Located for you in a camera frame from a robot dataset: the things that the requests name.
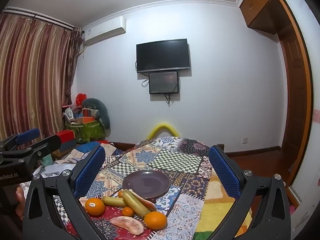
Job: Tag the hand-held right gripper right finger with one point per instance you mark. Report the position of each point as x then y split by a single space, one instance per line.
223 172

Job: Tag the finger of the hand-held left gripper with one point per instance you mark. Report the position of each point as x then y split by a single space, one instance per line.
27 134
47 143

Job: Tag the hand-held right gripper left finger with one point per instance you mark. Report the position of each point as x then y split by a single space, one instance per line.
90 172

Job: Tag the large orange with white sticker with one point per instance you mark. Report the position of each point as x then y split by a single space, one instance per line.
94 206

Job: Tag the short sugarcane piece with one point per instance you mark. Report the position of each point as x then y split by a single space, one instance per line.
112 201

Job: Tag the long sugarcane piece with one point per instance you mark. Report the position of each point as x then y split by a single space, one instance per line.
135 203

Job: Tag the purple ceramic plate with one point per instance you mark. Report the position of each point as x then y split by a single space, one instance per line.
147 181

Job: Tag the person's left hand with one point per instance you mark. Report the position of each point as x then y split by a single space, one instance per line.
20 195

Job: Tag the red box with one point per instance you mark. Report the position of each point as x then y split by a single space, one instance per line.
65 136

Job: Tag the white cloth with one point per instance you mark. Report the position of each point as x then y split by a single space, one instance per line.
50 167

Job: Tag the blue cloth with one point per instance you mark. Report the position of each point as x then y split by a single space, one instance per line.
85 147

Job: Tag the yellow blanket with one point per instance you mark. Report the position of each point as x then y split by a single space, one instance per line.
220 205

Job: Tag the green patterned box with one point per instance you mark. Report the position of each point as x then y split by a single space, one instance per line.
90 130

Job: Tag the patchwork patterned tablecloth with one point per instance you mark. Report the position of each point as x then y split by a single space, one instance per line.
180 160

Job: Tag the orange box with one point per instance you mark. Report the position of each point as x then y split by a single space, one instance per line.
88 113

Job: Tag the striped red curtain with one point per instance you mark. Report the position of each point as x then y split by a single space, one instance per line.
32 80

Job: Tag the red plastic bag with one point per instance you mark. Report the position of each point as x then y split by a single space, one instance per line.
80 98

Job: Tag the yellow foam tube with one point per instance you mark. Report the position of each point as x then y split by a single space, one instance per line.
162 125

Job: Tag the wooden door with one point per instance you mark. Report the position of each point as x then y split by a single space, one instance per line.
298 80

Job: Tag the white air conditioner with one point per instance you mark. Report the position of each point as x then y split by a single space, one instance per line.
105 31

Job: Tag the wooden overhead cabinet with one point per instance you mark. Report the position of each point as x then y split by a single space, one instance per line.
260 5

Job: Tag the white wall socket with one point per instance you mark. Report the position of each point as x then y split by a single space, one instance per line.
245 140

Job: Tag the dark wooden bed frame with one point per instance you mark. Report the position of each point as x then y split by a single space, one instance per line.
125 145

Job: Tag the small black wall monitor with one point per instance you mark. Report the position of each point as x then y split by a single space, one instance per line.
163 83

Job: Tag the white curtain rail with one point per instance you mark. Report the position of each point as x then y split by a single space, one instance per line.
37 17

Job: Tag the black wall television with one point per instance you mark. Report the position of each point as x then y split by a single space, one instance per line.
162 55

